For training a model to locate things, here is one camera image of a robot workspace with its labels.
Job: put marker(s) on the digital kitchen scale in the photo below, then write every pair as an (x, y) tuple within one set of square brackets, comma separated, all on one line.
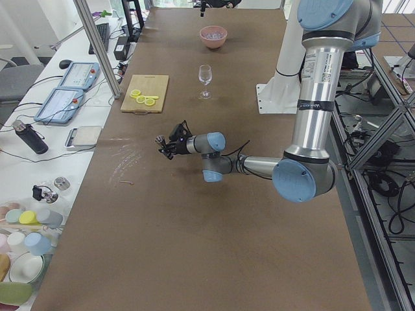
[(82, 137)]

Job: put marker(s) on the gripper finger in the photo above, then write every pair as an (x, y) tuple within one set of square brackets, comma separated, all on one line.
[(202, 8)]

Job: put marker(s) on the white ceramic bowl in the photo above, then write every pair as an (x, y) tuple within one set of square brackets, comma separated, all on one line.
[(27, 268)]

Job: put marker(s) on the glass oil dispenser bottle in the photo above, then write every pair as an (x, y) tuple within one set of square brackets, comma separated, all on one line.
[(42, 192)]

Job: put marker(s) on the wooden cutting board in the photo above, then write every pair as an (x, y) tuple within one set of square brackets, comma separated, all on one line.
[(148, 85)]

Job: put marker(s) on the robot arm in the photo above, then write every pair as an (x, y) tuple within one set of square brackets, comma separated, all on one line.
[(330, 28)]

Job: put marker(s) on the pink bowl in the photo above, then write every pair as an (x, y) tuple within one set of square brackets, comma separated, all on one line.
[(213, 44)]

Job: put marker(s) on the top lemon slice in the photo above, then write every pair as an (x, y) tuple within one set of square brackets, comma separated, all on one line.
[(135, 93)]

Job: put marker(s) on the brown table mat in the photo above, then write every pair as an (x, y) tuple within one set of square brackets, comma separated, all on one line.
[(148, 233)]

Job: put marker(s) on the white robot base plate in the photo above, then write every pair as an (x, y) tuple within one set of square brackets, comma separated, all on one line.
[(273, 98)]

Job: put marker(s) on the clear wine glass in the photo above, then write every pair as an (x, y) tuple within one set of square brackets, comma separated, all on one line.
[(205, 76)]

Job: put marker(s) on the yellow plastic cup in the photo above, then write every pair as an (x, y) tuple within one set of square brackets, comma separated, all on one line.
[(28, 218)]

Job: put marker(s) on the steel double jigger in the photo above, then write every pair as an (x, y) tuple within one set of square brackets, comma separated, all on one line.
[(160, 140)]

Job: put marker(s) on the lemon slice near handle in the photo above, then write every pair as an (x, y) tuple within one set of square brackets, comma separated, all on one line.
[(149, 102)]

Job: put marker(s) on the light blue plastic cup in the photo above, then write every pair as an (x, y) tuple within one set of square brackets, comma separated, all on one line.
[(37, 244)]

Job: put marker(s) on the clear ice cubes pile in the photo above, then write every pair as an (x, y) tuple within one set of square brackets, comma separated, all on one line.
[(216, 35)]

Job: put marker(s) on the blue teach pendant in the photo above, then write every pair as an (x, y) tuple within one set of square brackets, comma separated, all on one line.
[(60, 106), (80, 75)]

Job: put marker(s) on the middle lemon slice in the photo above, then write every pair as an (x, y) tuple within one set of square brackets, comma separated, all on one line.
[(140, 99)]

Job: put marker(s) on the mint green plastic cup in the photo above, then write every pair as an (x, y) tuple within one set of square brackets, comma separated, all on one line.
[(13, 216)]

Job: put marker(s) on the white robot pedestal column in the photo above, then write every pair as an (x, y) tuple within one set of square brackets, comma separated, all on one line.
[(292, 51)]

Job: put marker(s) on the aluminium frame post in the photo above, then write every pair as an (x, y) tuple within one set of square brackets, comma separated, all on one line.
[(100, 52)]

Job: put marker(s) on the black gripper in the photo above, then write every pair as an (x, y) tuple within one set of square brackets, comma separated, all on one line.
[(181, 147)]

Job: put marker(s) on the black thermos bottle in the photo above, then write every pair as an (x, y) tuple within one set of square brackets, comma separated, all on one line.
[(26, 133)]

